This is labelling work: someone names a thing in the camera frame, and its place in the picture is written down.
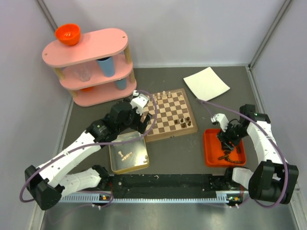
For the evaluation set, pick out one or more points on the light piece lying in tin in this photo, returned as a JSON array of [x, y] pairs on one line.
[[126, 156]]

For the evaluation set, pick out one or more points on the pink three-tier shelf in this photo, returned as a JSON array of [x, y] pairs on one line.
[[110, 42]]

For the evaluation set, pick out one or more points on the clear drinking glass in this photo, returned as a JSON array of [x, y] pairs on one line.
[[83, 72]]

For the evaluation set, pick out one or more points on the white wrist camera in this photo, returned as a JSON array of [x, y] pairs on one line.
[[138, 102], [220, 119]]

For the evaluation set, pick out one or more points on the orange plastic tray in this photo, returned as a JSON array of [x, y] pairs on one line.
[[214, 156]]

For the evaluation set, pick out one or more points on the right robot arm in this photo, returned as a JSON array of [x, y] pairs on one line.
[[274, 178]]

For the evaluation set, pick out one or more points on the square metal tin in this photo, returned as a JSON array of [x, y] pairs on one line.
[[129, 142]]

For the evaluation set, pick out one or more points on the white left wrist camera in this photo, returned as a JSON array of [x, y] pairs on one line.
[[138, 102]]

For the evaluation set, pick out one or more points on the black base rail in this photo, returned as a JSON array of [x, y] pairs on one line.
[[160, 186]]

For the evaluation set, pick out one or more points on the wooden chess board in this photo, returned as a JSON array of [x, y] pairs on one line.
[[166, 112]]

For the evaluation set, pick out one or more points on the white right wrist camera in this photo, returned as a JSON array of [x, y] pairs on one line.
[[220, 119]]

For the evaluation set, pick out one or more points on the white square plate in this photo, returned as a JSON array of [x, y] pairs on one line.
[[206, 84]]

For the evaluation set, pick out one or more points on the tall blue cup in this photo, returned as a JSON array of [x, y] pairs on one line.
[[107, 66]]

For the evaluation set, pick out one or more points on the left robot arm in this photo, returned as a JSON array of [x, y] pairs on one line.
[[51, 181]]

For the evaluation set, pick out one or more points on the small blue cup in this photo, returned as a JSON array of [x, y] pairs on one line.
[[121, 84]]

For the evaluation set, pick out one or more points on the dark piece in tin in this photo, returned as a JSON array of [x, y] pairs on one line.
[[146, 160]]

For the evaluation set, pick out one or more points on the orange bowl under shelf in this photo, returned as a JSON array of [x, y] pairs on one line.
[[86, 89]]

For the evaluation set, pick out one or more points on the white cable duct strip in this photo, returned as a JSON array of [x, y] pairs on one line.
[[218, 197]]

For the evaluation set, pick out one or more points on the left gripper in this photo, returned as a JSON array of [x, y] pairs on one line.
[[139, 126]]

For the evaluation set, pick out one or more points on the orange bowl on shelf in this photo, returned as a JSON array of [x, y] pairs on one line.
[[68, 34]]

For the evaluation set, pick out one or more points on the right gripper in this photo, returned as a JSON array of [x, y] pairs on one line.
[[225, 139]]

